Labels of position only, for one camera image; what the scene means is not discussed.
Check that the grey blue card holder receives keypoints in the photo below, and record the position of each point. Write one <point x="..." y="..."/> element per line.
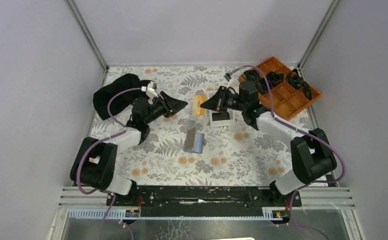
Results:
<point x="194" y="141"/>

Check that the orange wooden divider tray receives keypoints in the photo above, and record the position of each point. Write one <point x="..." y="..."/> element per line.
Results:
<point x="287" y="101"/>

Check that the black orange rolled tie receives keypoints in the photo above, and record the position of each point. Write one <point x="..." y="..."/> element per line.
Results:
<point x="296" y="81"/>

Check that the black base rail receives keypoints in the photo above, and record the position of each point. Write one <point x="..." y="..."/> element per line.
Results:
<point x="204" y="201"/>

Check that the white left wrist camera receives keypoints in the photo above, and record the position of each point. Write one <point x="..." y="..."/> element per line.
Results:
<point x="150" y="90"/>

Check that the dark blue rolled tie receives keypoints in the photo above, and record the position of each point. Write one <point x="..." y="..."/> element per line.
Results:
<point x="272" y="80"/>

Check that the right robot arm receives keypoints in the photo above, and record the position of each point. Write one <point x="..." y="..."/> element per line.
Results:
<point x="311" y="155"/>

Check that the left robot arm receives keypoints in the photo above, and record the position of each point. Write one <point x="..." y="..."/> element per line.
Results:
<point x="94" y="165"/>

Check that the green yellow rolled tie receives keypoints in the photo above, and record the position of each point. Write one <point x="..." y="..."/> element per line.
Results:
<point x="251" y="75"/>

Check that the black cloth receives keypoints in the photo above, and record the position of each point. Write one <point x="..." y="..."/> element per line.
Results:
<point x="118" y="95"/>

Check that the floral table mat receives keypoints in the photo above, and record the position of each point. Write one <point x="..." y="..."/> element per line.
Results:
<point x="234" y="155"/>

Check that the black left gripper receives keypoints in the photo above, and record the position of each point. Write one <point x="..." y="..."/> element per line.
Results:
<point x="173" y="105"/>

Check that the gold credit card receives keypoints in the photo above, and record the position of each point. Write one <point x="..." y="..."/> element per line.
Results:
<point x="198" y="99"/>

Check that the white plastic card box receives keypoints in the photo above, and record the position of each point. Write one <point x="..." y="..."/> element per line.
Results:
<point x="219" y="123"/>

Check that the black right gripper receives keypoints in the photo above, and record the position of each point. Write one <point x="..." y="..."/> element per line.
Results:
<point x="216" y="102"/>

